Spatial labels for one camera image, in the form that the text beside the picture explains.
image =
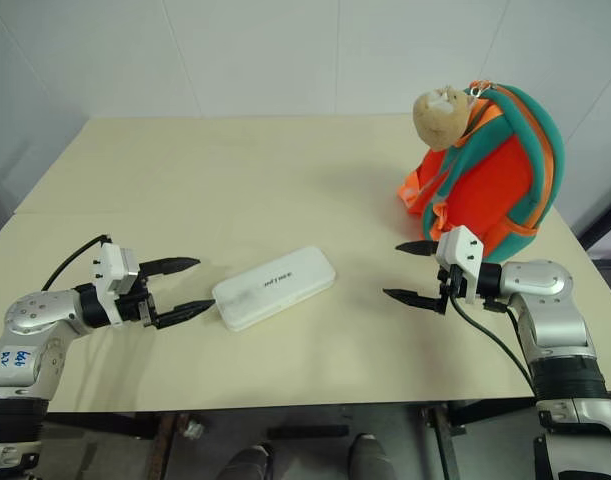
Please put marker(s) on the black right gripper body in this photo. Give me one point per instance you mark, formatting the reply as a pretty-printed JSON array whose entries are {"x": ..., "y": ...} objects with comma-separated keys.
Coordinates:
[{"x": 447, "y": 287}]

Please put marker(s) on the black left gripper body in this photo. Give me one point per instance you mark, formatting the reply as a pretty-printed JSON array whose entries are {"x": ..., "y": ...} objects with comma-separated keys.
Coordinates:
[{"x": 135, "y": 300}]

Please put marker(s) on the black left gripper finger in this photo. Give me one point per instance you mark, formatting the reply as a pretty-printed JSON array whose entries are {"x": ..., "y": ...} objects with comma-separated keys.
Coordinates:
[
  {"x": 182, "y": 312},
  {"x": 170, "y": 263}
]

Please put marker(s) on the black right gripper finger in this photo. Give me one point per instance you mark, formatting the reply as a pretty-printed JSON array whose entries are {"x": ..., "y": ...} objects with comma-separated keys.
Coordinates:
[
  {"x": 417, "y": 247},
  {"x": 410, "y": 297}
]

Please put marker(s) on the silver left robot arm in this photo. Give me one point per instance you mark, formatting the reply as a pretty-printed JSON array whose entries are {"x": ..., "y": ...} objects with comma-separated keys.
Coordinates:
[{"x": 40, "y": 312}]

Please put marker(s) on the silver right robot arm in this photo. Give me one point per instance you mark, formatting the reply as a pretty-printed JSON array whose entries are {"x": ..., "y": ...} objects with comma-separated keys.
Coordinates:
[{"x": 560, "y": 320}]

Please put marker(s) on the white rectangular case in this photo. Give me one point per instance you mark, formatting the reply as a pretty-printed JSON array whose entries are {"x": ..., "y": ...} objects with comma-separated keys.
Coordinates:
[{"x": 274, "y": 287}]

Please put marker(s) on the orange and green plush backpack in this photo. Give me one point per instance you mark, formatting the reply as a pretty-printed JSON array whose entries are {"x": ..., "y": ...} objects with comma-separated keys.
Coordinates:
[{"x": 490, "y": 175}]

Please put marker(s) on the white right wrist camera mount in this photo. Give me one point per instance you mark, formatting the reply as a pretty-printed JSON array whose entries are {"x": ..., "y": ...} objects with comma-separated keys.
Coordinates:
[{"x": 460, "y": 255}]

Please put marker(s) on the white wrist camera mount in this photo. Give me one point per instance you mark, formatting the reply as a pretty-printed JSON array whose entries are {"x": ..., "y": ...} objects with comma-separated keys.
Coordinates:
[
  {"x": 460, "y": 255},
  {"x": 112, "y": 272}
]

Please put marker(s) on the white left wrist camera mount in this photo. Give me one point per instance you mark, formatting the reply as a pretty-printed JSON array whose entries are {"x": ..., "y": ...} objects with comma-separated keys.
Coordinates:
[{"x": 112, "y": 272}]

